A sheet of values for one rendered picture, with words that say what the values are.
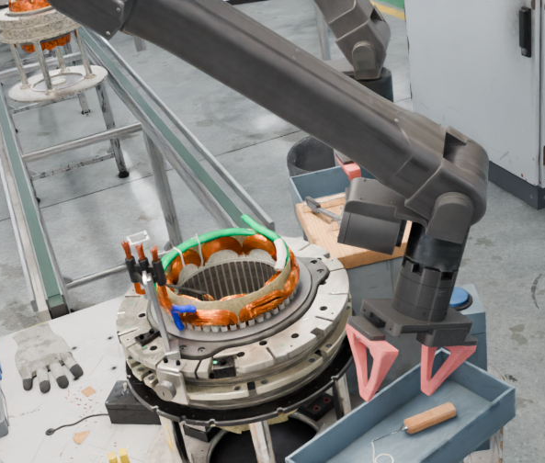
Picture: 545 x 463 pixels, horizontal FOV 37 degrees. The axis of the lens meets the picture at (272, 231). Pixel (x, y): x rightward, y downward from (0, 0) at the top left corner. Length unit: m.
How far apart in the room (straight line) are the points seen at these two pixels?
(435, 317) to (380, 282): 0.43
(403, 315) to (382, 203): 0.12
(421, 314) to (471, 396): 0.21
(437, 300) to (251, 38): 0.32
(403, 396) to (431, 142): 0.36
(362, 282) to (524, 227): 2.17
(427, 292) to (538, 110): 2.52
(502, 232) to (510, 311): 0.53
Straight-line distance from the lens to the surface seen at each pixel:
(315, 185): 1.48
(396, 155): 0.73
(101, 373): 1.57
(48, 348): 1.64
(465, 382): 1.00
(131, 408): 1.40
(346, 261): 1.20
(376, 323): 0.84
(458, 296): 1.13
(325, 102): 0.71
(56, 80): 3.34
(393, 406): 0.98
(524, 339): 2.76
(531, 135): 3.35
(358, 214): 0.79
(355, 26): 1.17
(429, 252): 0.80
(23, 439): 1.49
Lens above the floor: 1.69
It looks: 29 degrees down
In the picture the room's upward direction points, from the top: 10 degrees counter-clockwise
